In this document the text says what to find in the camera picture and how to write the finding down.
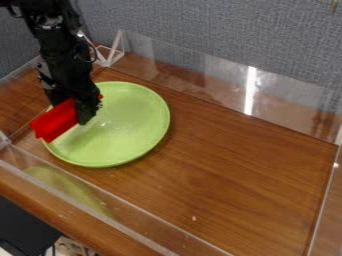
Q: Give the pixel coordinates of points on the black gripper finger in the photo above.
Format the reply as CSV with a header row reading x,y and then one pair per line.
x,y
87,105
56,93

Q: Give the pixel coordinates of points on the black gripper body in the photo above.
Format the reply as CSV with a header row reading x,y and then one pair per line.
x,y
66,55

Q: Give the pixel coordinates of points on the red rectangular block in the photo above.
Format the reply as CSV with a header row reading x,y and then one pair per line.
x,y
55,121

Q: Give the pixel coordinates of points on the light green plate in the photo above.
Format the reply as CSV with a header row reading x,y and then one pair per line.
x,y
128,127

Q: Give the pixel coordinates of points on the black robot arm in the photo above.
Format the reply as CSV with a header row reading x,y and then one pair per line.
x,y
44,14

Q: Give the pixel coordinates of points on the white power strip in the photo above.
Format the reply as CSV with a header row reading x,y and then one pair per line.
x,y
68,247

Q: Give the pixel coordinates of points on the clear acrylic enclosure wall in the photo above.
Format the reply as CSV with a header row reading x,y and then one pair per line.
x,y
243,182

